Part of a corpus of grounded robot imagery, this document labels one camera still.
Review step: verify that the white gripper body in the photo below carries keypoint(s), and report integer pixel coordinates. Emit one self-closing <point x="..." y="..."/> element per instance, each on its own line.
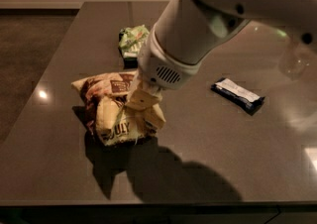
<point x="158" y="65"/>

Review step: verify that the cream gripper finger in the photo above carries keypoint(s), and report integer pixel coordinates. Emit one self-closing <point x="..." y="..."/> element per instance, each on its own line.
<point x="140" y="100"/>
<point x="152" y="118"/>

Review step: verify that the brown Late July chip bag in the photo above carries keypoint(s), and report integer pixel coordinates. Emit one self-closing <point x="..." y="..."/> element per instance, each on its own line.
<point x="108" y="119"/>

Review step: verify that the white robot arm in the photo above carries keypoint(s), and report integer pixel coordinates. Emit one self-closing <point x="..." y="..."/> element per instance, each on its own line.
<point x="188" y="30"/>

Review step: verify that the green chip bag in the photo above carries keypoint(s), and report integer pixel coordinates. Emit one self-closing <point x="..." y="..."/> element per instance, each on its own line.
<point x="131" y="40"/>

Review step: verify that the dark blue snack bar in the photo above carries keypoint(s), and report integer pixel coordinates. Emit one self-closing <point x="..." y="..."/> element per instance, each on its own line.
<point x="239" y="95"/>

